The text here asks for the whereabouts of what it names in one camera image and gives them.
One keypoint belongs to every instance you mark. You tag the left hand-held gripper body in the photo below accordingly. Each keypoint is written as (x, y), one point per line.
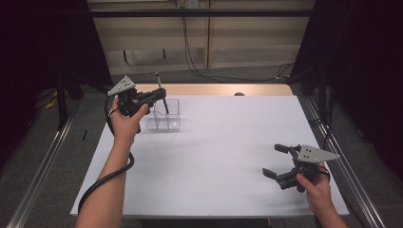
(125, 85)

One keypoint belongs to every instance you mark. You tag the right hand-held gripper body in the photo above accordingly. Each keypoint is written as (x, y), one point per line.
(315, 154)

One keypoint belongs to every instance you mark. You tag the black pen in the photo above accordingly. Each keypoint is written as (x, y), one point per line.
(165, 106)

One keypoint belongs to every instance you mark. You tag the clear plastic pen holder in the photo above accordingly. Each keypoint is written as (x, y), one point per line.
(171, 122)

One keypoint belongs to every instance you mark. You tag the person's right hand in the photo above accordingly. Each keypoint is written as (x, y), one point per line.
(318, 193)

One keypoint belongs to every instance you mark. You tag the person's left hand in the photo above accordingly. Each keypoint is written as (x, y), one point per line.
(125, 126)

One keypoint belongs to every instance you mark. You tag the wooden table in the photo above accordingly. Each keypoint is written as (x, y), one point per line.
(206, 89)

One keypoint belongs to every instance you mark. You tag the white table mat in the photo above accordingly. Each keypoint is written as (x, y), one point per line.
(215, 158)

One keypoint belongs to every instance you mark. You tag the black metal stand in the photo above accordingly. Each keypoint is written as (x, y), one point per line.
(322, 95)

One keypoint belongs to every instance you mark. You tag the small black floor object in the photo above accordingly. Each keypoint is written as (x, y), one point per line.
(85, 135)

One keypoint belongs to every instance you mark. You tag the yellow floor object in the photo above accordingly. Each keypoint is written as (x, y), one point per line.
(50, 104)

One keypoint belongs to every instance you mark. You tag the black curtain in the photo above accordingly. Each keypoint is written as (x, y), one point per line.
(44, 41)
(364, 63)

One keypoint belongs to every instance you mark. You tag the aluminium floor rail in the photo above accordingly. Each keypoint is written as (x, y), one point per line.
(38, 177)
(351, 177)

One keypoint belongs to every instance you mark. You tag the black horizontal frame bar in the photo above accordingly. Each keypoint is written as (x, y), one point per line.
(202, 13)

